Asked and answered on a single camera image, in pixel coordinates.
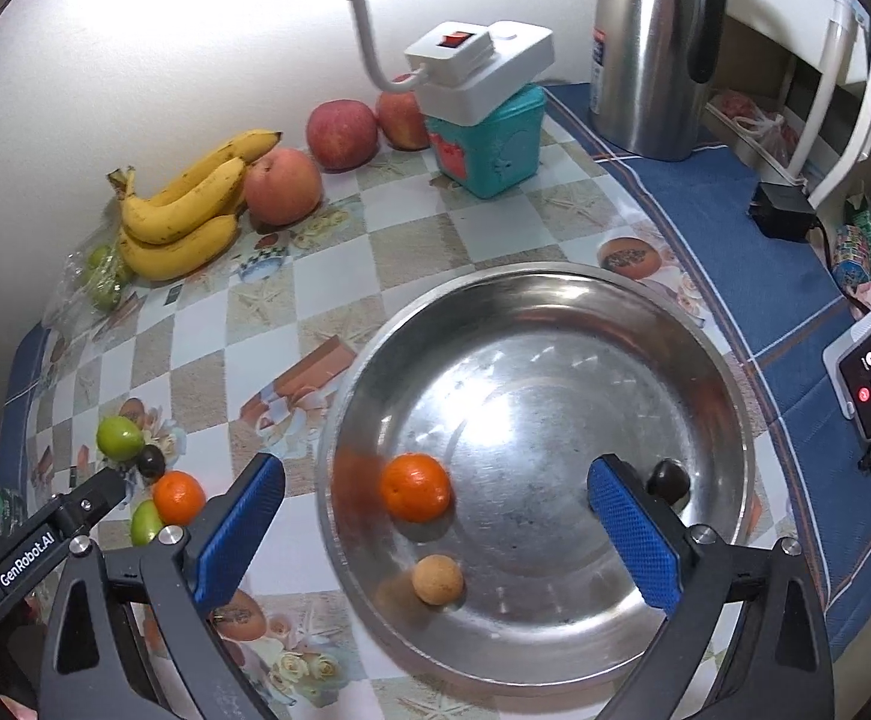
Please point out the middle red apple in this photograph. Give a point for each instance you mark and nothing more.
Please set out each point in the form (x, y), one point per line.
(342, 135)

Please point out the stainless steel bowl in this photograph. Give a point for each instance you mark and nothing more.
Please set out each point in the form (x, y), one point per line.
(516, 379)

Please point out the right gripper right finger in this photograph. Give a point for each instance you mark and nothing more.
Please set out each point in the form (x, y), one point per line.
(778, 663)

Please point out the orange mandarin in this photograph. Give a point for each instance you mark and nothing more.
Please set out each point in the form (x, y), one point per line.
(178, 498)
(415, 488)

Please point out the steel thermos kettle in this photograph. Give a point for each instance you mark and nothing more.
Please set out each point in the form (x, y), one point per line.
(652, 63)

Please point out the clear tray of green fruits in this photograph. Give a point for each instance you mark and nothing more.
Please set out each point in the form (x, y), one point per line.
(93, 282)

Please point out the red apple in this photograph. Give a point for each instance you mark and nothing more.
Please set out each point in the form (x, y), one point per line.
(283, 187)
(342, 135)
(401, 120)

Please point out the dark plum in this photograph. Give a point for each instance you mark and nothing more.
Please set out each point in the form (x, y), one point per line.
(150, 463)
(668, 482)

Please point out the white power strip lamp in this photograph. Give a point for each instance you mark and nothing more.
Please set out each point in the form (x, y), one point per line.
(459, 72)

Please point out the teal plastic box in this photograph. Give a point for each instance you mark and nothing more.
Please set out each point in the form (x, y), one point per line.
(498, 153)

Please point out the green jujube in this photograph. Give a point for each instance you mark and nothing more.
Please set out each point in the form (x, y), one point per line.
(119, 439)
(145, 523)

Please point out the rear red apple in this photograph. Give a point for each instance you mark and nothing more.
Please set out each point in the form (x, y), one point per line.
(401, 120)

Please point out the white shelf rack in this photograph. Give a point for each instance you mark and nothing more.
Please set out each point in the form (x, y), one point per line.
(815, 131)

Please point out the yellow banana bunch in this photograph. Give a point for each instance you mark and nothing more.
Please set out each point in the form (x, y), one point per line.
(194, 218)

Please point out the patterned blue tablecloth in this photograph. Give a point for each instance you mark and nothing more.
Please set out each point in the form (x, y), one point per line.
(198, 363)

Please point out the black power adapter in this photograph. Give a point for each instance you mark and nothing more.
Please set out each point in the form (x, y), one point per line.
(782, 212)

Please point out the front red apple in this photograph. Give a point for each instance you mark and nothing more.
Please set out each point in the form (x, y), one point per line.
(283, 187)

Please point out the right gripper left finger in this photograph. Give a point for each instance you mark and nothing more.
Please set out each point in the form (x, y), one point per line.
(94, 660)

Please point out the brown longan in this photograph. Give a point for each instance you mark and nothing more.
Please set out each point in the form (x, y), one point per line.
(437, 580)

